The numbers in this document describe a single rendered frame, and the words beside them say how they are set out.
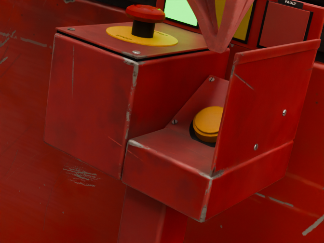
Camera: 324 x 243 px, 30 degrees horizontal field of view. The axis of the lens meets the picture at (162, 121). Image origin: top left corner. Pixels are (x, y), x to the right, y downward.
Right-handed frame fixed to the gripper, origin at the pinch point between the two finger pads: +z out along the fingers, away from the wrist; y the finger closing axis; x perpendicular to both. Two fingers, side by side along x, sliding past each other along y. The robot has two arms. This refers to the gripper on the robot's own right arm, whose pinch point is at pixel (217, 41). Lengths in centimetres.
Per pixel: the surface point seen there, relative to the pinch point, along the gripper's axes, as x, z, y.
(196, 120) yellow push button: 1.4, 8.1, -0.8
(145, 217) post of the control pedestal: 4.7, 19.1, -4.5
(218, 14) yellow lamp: 6.5, 2.1, 10.1
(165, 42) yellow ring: 7.1, 2.5, 1.8
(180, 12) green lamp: 11.4, 2.9, 9.8
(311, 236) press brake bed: -5.8, 28.8, 14.0
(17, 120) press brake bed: 41, 27, 8
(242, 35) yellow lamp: 3.2, 3.5, 9.7
